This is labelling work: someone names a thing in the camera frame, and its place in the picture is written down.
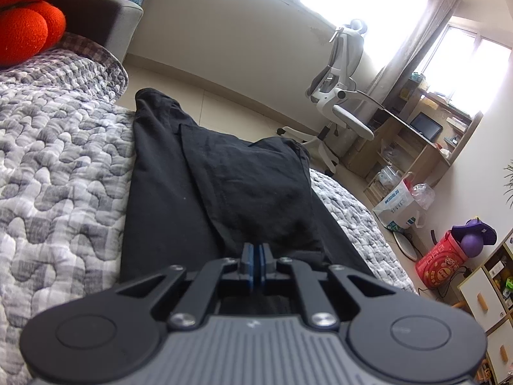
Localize red bag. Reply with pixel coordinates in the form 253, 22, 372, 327
415, 230, 467, 289

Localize white paper shopping bag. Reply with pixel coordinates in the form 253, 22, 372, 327
373, 172, 425, 231

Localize white office chair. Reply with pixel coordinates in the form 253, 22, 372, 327
276, 19, 385, 175

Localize purple ball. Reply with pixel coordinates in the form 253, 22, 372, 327
461, 235, 487, 257

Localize wooden desk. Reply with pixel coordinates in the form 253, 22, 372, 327
341, 74, 484, 209

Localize grey curtain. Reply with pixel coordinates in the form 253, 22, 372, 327
363, 0, 461, 109

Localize clear plastic bag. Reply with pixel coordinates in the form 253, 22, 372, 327
411, 182, 437, 211

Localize orange flower cushion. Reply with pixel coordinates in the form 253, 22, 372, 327
0, 0, 93, 67

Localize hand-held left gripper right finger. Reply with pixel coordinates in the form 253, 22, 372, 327
256, 243, 395, 331

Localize white round disc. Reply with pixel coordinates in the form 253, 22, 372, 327
391, 228, 419, 261

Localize potted green plant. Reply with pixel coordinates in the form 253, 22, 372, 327
501, 160, 513, 209

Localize black garment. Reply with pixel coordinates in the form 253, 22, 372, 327
119, 87, 375, 289

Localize grey patterned quilt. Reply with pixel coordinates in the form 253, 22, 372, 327
0, 32, 417, 385

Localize grey sofa armrest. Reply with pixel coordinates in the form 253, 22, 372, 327
58, 0, 144, 63

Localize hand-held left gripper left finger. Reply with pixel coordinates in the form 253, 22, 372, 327
114, 241, 257, 331

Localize purple hat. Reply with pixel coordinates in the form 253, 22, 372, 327
451, 217, 498, 247

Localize white cabinet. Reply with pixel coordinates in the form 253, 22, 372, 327
457, 244, 513, 385

